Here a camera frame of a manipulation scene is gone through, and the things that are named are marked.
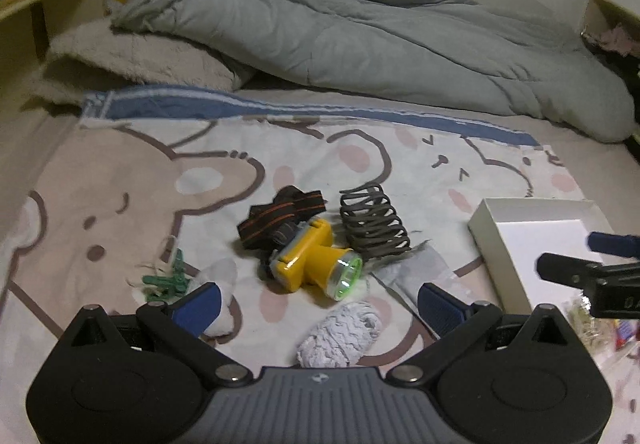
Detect green plastic clips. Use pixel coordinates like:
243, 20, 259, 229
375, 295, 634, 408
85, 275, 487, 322
126, 235, 192, 303

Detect grey quilted duvet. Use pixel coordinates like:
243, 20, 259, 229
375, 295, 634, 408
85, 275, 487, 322
113, 0, 635, 143

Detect wooden headboard shelf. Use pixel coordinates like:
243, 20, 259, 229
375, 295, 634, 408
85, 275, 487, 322
1, 0, 104, 90

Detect pink clothes in cabinet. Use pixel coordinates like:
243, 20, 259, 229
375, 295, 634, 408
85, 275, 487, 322
582, 24, 639, 57

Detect bag of rubber bands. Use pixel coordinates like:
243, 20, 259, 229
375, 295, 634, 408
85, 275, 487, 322
562, 296, 614, 355

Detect colourful patterned card box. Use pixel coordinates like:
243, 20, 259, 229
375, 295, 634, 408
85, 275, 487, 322
613, 320, 639, 350

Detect wooden side cabinet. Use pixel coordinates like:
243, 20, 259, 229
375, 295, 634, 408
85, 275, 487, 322
580, 0, 639, 81

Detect grey pouch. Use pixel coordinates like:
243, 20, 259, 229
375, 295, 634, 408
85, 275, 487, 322
371, 242, 474, 339

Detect yellow headlamp with strap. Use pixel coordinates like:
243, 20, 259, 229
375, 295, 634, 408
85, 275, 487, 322
236, 185, 363, 302

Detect white patterned cloth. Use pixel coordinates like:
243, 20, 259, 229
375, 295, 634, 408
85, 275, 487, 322
296, 301, 383, 368

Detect white cardboard box lid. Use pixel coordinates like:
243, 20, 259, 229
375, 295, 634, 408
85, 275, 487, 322
466, 196, 640, 444

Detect dark brown wavy band holder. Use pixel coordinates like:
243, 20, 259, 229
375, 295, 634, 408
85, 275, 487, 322
340, 182, 411, 261

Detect beige fluffy pillow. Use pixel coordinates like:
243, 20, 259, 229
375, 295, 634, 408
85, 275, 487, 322
28, 18, 255, 106

